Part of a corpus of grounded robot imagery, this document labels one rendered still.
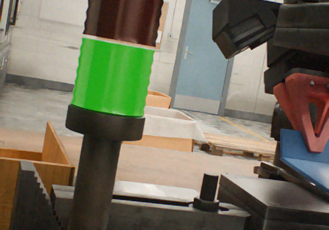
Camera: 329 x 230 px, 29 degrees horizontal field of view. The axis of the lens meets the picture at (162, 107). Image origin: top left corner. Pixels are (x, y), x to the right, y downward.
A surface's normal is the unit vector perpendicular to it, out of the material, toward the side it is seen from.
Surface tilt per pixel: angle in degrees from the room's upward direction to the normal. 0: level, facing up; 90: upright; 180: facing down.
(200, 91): 90
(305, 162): 4
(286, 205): 0
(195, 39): 90
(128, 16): 76
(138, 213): 90
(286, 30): 90
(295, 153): 65
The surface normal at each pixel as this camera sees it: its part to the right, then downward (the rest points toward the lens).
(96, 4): -0.67, 0.20
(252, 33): 0.30, -0.28
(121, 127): 0.47, 0.17
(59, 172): 0.26, 0.14
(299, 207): 0.18, -0.98
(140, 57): 0.67, -0.06
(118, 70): 0.14, 0.36
